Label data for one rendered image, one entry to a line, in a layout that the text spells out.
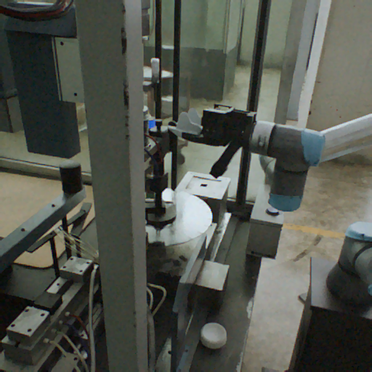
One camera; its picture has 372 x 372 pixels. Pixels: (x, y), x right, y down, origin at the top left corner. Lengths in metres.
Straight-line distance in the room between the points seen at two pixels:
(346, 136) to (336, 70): 3.05
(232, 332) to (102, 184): 0.81
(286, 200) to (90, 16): 0.65
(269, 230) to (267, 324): 0.96
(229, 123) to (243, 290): 0.57
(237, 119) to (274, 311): 1.54
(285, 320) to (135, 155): 1.95
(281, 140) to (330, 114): 3.32
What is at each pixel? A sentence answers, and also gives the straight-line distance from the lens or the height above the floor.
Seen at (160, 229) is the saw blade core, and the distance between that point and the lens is 1.09.
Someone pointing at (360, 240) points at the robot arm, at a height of 0.96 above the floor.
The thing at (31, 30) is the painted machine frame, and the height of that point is 1.48.
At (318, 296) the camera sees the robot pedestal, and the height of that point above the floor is 0.75.
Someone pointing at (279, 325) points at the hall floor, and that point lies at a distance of 2.18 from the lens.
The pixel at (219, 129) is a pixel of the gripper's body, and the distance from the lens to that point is 0.85.
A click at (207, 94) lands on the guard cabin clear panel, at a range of 1.47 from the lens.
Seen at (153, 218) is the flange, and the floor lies 0.96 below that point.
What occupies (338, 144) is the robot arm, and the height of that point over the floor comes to 1.25.
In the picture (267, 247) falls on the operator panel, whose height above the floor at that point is 0.79.
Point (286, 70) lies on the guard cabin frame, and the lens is 1.39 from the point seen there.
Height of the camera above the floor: 1.57
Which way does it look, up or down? 28 degrees down
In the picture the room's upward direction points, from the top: 3 degrees clockwise
